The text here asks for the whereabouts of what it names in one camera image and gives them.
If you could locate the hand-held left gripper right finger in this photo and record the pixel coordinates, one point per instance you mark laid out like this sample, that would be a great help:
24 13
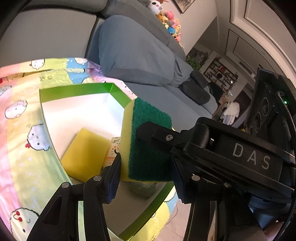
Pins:
180 185

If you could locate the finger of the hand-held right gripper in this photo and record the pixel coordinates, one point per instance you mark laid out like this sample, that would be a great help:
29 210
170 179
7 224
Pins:
155 133

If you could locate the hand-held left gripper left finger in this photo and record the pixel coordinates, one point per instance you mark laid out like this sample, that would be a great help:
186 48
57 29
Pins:
113 183

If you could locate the yellow and green sponge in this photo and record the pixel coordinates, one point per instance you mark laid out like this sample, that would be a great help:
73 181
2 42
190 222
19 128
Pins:
150 115

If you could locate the tree print tissue pack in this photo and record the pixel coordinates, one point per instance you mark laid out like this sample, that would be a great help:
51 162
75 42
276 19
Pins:
113 148

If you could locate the green cardboard box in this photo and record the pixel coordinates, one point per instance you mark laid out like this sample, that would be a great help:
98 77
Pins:
74 109

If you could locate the white garment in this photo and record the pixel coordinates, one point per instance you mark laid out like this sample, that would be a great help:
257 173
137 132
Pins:
231 112

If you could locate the black pillow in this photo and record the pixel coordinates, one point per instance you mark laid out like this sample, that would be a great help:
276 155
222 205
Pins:
196 92
200 77

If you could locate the green potted plant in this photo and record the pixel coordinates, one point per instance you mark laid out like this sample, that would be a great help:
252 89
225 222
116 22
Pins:
195 61

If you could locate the large grey sofa cushion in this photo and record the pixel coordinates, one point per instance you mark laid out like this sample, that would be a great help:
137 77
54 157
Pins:
134 51

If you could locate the cartoon printed blanket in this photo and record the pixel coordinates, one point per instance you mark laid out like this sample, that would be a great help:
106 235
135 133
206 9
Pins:
20 139

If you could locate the grey sofa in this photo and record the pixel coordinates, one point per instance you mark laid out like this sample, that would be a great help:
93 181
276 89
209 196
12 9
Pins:
150 23

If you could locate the row of plush toys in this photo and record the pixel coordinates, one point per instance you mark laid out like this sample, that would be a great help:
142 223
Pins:
172 23

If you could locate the dark wall shelf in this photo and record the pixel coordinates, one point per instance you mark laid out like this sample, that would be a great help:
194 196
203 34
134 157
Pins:
222 73

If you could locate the wall air vent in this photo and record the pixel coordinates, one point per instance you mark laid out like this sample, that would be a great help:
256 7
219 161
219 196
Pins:
247 68

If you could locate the framed wall picture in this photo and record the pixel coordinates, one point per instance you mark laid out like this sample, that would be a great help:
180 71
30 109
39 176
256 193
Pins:
185 4

